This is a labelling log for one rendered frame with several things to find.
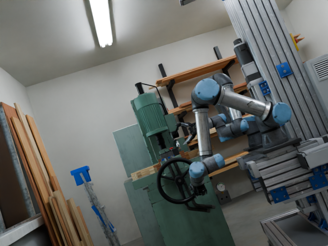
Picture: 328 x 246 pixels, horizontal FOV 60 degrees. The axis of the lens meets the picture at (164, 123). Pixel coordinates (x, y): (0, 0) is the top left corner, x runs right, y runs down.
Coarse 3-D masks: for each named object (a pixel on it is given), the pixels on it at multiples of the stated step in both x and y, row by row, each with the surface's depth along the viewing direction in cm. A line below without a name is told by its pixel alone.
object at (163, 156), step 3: (174, 150) 194; (177, 150) 194; (165, 153) 190; (168, 153) 190; (171, 153) 191; (174, 153) 194; (177, 153) 194; (162, 156) 190; (165, 156) 190; (168, 156) 190; (174, 156) 190; (162, 159) 190
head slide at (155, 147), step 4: (164, 132) 226; (164, 136) 225; (152, 140) 224; (156, 140) 225; (164, 140) 225; (168, 140) 225; (152, 144) 224; (156, 144) 224; (168, 144) 225; (156, 148) 224; (164, 148) 224; (156, 152) 223; (156, 156) 223
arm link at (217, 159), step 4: (212, 156) 149; (216, 156) 148; (220, 156) 148; (204, 160) 156; (208, 160) 147; (212, 160) 147; (216, 160) 147; (220, 160) 147; (224, 160) 148; (204, 164) 146; (208, 164) 146; (212, 164) 146; (216, 164) 146; (220, 164) 147; (224, 164) 148; (208, 168) 145; (212, 168) 146; (216, 168) 147; (220, 168) 149; (208, 172) 146
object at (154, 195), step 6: (186, 180) 197; (204, 180) 198; (162, 186) 195; (168, 186) 196; (174, 186) 196; (150, 192) 194; (156, 192) 195; (168, 192) 195; (174, 192) 195; (150, 198) 194; (156, 198) 194; (162, 198) 194
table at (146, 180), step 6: (198, 156) 201; (186, 168) 189; (150, 174) 199; (156, 174) 196; (162, 174) 196; (168, 174) 187; (138, 180) 195; (144, 180) 195; (150, 180) 195; (138, 186) 194
